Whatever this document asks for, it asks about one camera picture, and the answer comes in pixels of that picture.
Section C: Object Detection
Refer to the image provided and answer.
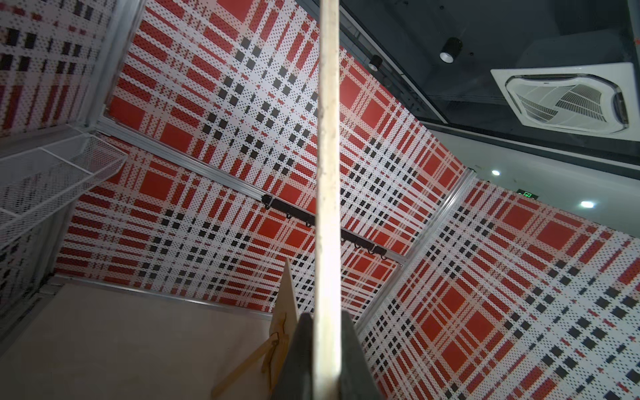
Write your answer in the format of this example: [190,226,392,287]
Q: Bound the white wire mesh basket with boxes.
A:
[1,133,127,246]

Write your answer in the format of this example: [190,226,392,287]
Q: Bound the ceiling air conditioner vent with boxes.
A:
[491,63,639,142]

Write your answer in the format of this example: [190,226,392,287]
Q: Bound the black ceiling spotlight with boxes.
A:
[439,37,463,64]

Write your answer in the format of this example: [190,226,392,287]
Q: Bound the wooden board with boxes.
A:
[312,1,342,399]
[269,259,299,391]

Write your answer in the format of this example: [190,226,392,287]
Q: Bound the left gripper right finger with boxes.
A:
[340,311,383,400]

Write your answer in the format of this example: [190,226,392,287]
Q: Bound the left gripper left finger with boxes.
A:
[271,313,313,400]

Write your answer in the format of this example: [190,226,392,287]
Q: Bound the black hook rail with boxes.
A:
[261,193,390,260]

